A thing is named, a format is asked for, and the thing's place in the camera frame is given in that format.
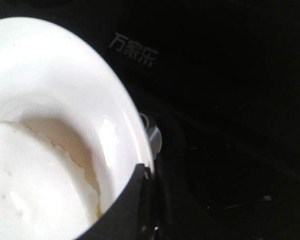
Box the silver right stove knob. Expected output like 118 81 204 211
139 112 163 161

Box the fried egg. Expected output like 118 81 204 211
0 121 99 240

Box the white ceramic plate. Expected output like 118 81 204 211
0 16 156 240

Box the black glass gas stove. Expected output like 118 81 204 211
0 0 300 240

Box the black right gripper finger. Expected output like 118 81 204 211
78 163 153 240

